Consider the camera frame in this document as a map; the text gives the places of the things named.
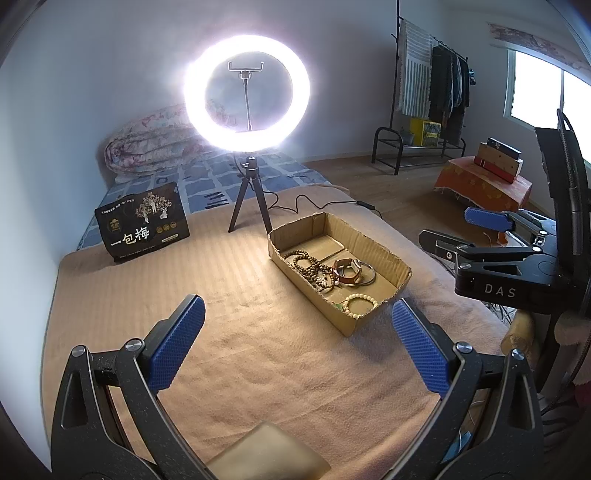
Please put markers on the phone holder clamp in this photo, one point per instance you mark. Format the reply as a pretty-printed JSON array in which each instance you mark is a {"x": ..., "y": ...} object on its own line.
[{"x": 247, "y": 69}]

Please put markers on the patterned curtain valance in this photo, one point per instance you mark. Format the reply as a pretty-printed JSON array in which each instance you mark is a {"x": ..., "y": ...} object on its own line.
[{"x": 531, "y": 41}]

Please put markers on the person's right forearm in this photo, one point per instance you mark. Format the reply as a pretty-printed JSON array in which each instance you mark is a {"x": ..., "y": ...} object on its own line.
[{"x": 575, "y": 330}]

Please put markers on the folded floral quilt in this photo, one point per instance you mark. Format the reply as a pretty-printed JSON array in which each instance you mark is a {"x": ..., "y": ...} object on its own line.
[{"x": 147, "y": 143}]

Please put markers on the dark hanging clothes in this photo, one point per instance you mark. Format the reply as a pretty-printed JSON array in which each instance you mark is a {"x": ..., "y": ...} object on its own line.
[{"x": 448, "y": 83}]

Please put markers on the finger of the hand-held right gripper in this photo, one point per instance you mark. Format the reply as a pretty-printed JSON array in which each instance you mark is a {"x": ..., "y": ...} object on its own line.
[
  {"x": 487, "y": 218},
  {"x": 443, "y": 240}
]

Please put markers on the person's right hand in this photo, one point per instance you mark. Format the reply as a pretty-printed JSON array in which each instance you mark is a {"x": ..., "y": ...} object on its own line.
[{"x": 519, "y": 334}]

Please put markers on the window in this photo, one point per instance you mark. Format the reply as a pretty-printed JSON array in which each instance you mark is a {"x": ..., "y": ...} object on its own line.
[{"x": 535, "y": 87}]

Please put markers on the dark flat box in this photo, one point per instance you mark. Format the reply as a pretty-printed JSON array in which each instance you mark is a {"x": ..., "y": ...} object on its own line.
[{"x": 505, "y": 146}]

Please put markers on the black printed gift box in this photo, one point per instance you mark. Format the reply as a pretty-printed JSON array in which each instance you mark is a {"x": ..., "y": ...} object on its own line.
[{"x": 143, "y": 226}]

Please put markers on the yellow box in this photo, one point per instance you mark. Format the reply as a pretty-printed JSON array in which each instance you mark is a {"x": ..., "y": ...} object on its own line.
[{"x": 425, "y": 131}]

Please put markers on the grey striped clothing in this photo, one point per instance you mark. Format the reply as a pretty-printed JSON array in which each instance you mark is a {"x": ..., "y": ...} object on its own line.
[{"x": 568, "y": 429}]

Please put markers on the black metal shoe rack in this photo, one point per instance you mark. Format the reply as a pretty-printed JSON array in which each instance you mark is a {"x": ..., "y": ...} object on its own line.
[{"x": 383, "y": 138}]

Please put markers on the small table orange cloth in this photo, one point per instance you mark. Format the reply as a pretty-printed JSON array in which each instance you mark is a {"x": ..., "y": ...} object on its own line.
[{"x": 475, "y": 184}]

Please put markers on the black clothes rack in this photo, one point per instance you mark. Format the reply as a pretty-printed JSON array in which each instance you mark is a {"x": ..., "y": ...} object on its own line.
[{"x": 396, "y": 69}]

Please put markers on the cardboard box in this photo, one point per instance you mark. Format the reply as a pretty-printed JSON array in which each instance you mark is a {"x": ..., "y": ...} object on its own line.
[{"x": 369, "y": 251}]

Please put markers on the tan and red box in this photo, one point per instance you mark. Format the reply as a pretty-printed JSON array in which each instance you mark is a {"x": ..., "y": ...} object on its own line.
[{"x": 498, "y": 166}]

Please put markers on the yellowish translucent block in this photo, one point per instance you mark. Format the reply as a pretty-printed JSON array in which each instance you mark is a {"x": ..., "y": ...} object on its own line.
[{"x": 263, "y": 454}]

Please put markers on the black tripod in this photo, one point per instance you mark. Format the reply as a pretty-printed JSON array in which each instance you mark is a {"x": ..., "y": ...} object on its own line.
[{"x": 251, "y": 194}]

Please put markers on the striped hanging cloth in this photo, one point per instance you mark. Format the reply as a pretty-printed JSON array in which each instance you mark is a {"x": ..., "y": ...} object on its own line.
[{"x": 413, "y": 64}]

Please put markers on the silver bangle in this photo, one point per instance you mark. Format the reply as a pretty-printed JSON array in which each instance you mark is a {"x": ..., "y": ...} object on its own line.
[{"x": 373, "y": 272}]

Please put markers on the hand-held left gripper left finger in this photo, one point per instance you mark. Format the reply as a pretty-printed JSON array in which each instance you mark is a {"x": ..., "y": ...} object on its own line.
[{"x": 178, "y": 346}]

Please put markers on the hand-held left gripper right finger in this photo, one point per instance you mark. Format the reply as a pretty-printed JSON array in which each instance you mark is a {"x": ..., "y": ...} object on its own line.
[{"x": 420, "y": 346}]

